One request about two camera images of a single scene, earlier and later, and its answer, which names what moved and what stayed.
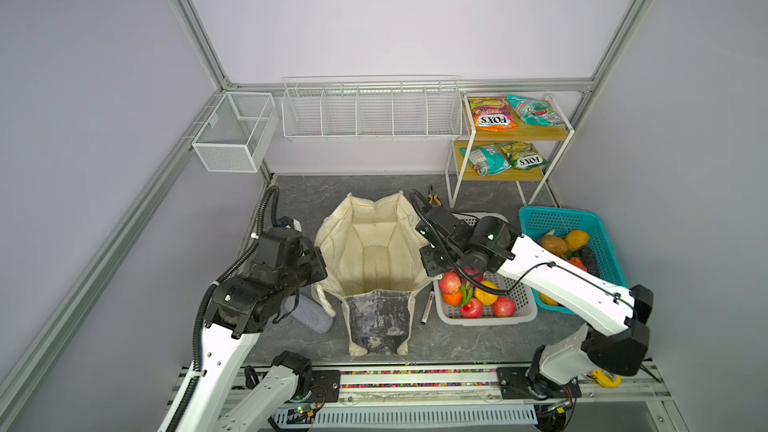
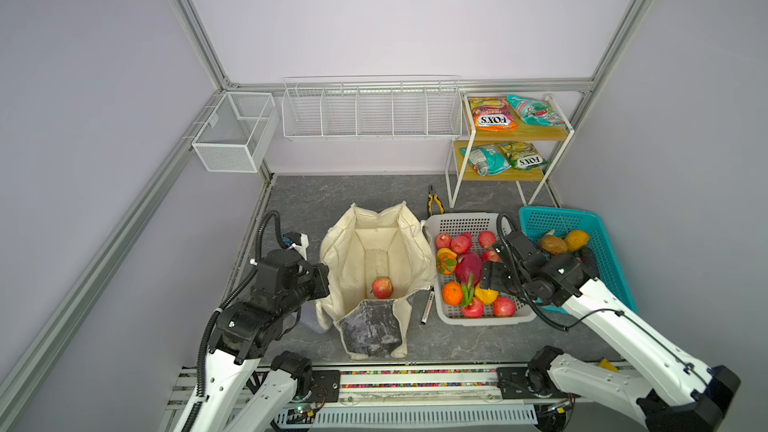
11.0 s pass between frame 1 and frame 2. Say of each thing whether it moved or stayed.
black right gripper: moved
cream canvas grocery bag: stayed
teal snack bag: stayed
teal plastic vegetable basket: stayed
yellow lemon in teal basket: stayed
